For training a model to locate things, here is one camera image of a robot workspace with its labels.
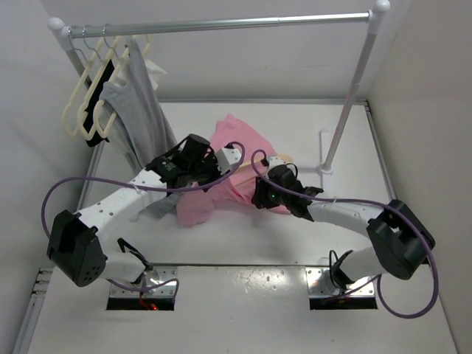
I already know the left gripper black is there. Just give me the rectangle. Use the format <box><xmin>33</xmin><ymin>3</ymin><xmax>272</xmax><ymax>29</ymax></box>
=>
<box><xmin>187</xmin><ymin>150</ymin><xmax>229</xmax><ymax>192</ymax></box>

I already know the beige plastic hanger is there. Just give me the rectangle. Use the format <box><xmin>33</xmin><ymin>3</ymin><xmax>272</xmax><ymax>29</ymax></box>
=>
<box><xmin>236</xmin><ymin>154</ymin><xmax>294</xmax><ymax>173</ymax></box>

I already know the pink t shirt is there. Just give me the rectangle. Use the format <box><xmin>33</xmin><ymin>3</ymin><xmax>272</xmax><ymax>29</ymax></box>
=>
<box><xmin>175</xmin><ymin>113</ymin><xmax>296</xmax><ymax>228</ymax></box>

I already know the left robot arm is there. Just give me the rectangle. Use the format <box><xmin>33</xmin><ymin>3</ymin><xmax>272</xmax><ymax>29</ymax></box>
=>
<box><xmin>46</xmin><ymin>134</ymin><xmax>221</xmax><ymax>287</ymax></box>

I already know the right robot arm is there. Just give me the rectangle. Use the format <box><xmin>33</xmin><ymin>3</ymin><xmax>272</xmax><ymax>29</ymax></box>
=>
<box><xmin>251</xmin><ymin>164</ymin><xmax>435</xmax><ymax>292</ymax></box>

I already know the grey t shirt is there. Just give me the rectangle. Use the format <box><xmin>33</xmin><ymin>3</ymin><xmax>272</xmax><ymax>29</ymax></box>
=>
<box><xmin>97</xmin><ymin>38</ymin><xmax>181</xmax><ymax>220</ymax></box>

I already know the white cloth on hanger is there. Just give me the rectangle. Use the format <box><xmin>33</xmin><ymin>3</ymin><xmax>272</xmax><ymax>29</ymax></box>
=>
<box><xmin>145</xmin><ymin>59</ymin><xmax>167</xmax><ymax>91</ymax></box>

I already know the cream hanger middle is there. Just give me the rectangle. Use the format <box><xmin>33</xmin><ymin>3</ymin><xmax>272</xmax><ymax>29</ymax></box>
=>
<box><xmin>77</xmin><ymin>24</ymin><xmax>117</xmax><ymax>141</ymax></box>

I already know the cream hanger with grey shirt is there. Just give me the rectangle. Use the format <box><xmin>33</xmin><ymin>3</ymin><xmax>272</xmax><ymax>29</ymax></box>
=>
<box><xmin>91</xmin><ymin>24</ymin><xmax>129</xmax><ymax>139</ymax></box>

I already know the cream hanger far right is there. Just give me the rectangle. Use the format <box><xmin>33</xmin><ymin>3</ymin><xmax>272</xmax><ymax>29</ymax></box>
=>
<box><xmin>133</xmin><ymin>34</ymin><xmax>152</xmax><ymax>59</ymax></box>

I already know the cream hanger outer left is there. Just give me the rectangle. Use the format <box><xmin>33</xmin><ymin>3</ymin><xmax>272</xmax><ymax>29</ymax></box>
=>
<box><xmin>61</xmin><ymin>26</ymin><xmax>98</xmax><ymax>139</ymax></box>

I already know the white clothes rack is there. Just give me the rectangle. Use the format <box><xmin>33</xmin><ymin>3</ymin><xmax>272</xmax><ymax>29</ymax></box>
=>
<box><xmin>47</xmin><ymin>1</ymin><xmax>391</xmax><ymax>187</ymax></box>

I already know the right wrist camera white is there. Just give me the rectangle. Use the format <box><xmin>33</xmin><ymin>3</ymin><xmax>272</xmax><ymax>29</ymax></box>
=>
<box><xmin>261</xmin><ymin>156</ymin><xmax>285</xmax><ymax>172</ymax></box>

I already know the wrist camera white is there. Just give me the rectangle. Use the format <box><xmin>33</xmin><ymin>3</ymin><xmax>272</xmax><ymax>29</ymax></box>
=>
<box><xmin>261</xmin><ymin>156</ymin><xmax>285</xmax><ymax>172</ymax></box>
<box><xmin>215</xmin><ymin>147</ymin><xmax>241</xmax><ymax>175</ymax></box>

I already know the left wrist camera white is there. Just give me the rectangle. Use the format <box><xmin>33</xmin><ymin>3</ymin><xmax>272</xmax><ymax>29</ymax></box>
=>
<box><xmin>215</xmin><ymin>147</ymin><xmax>241</xmax><ymax>175</ymax></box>

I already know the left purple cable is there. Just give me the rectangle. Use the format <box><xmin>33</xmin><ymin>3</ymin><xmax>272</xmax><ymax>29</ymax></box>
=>
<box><xmin>40</xmin><ymin>141</ymin><xmax>246</xmax><ymax>296</ymax></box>

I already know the purple cable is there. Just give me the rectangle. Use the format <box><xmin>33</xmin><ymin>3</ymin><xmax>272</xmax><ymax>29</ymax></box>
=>
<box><xmin>250</xmin><ymin>148</ymin><xmax>440</xmax><ymax>319</ymax></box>
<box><xmin>40</xmin><ymin>141</ymin><xmax>246</xmax><ymax>296</ymax></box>

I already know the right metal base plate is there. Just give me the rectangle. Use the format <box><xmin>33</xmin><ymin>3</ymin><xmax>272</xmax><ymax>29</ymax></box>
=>
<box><xmin>305</xmin><ymin>266</ymin><xmax>375</xmax><ymax>299</ymax></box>

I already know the metal base plate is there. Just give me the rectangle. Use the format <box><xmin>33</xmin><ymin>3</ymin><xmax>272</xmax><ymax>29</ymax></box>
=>
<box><xmin>109</xmin><ymin>265</ymin><xmax>179</xmax><ymax>299</ymax></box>
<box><xmin>305</xmin><ymin>266</ymin><xmax>375</xmax><ymax>299</ymax></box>

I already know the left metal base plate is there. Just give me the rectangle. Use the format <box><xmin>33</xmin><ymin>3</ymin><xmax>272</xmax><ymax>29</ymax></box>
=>
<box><xmin>109</xmin><ymin>265</ymin><xmax>179</xmax><ymax>299</ymax></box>

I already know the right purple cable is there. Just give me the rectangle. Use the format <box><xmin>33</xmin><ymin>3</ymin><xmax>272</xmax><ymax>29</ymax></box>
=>
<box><xmin>250</xmin><ymin>148</ymin><xmax>440</xmax><ymax>319</ymax></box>

